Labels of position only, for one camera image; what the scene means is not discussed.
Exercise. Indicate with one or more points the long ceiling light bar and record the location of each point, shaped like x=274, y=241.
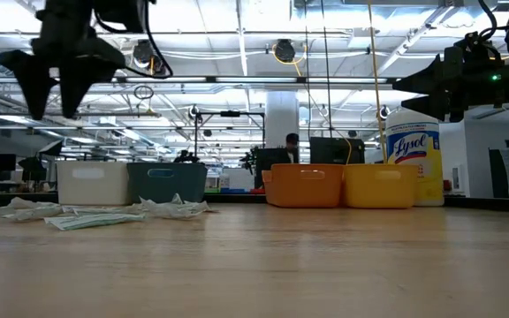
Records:
x=237, y=79

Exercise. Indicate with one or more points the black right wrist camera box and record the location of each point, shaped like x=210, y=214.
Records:
x=471, y=46

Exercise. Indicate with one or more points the white plastic bin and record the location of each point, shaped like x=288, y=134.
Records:
x=93, y=185

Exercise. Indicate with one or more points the person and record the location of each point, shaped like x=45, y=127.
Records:
x=291, y=148

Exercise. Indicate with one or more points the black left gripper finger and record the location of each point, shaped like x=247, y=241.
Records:
x=33, y=79
x=82, y=84

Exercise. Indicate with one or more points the yellow plastic bin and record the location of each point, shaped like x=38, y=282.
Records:
x=380, y=187

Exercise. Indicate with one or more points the white building column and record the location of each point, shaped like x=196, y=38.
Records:
x=281, y=119

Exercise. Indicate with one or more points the teal plastic bin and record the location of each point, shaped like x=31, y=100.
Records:
x=166, y=185

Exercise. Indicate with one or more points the Lysol wipes canister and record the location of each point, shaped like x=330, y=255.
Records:
x=413, y=150

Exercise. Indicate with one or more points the black metal frame stand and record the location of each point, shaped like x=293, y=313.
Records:
x=230, y=113

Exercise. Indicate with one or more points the white green-stripe packet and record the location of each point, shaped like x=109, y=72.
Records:
x=95, y=220
x=104, y=209

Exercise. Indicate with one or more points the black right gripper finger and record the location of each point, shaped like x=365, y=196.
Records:
x=431, y=106
x=427, y=79

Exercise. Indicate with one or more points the crumpled white packet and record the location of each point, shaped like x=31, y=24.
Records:
x=25, y=215
x=29, y=204
x=175, y=208

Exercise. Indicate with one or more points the orange plastic bin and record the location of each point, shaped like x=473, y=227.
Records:
x=303, y=187

